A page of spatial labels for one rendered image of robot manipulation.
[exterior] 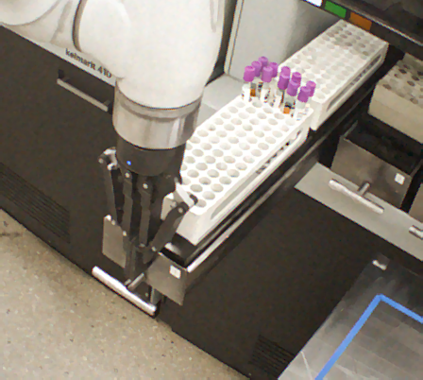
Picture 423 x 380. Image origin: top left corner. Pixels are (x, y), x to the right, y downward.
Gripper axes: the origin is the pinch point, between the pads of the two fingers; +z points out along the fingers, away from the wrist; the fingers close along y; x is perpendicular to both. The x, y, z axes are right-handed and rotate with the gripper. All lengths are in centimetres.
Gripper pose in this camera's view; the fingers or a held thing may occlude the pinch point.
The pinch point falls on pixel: (137, 254)
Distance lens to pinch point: 95.4
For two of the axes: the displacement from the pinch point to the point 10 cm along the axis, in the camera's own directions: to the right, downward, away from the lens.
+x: -5.6, 4.8, -6.7
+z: -1.5, 7.4, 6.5
